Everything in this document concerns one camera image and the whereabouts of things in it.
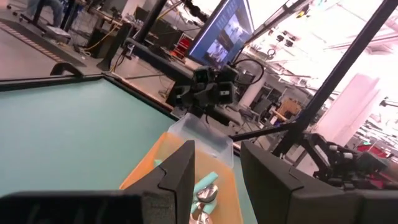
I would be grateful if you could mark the black stand with white knobs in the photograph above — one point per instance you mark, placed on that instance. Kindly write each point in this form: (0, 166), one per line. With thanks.
(323, 161)

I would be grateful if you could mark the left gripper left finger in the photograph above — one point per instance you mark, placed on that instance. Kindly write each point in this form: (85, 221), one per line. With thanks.
(180, 174)

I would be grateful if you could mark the cardboard box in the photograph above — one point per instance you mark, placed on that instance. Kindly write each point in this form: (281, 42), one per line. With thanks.
(289, 107)

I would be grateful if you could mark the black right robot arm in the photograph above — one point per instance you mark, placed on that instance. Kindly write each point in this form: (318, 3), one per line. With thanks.
(227, 74)

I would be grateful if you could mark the black stand pole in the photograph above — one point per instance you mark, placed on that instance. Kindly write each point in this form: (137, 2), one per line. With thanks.
(152, 18)

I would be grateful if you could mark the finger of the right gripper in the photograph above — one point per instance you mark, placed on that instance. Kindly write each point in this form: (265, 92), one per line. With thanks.
(181, 96)
(226, 92)

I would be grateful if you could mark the wide white room column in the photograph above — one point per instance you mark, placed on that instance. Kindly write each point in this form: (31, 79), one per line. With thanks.
(345, 109)

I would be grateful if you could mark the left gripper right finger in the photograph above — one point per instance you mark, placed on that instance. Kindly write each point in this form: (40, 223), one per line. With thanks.
(267, 186)

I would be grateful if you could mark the black rig post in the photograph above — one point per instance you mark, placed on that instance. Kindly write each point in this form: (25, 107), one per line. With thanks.
(346, 62)

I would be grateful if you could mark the black metal table frame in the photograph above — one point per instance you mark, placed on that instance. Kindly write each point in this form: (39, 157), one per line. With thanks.
(46, 81)

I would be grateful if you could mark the black rig strut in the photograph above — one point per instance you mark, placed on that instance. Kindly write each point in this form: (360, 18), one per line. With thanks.
(264, 132)

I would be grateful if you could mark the orange translucent plastic bin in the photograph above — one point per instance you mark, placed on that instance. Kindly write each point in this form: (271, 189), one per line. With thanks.
(227, 186)

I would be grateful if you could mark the person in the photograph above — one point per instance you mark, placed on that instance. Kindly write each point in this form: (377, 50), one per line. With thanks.
(46, 9)

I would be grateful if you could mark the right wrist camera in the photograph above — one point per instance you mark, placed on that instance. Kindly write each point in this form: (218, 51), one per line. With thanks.
(203, 76)

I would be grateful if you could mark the monitor with blue screen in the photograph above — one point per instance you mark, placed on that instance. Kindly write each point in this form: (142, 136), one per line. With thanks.
(224, 34)

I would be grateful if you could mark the green table mat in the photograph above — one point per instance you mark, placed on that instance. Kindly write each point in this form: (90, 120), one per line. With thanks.
(77, 133)

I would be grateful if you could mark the black cart bar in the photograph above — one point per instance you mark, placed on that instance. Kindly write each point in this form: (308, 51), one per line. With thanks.
(161, 59)

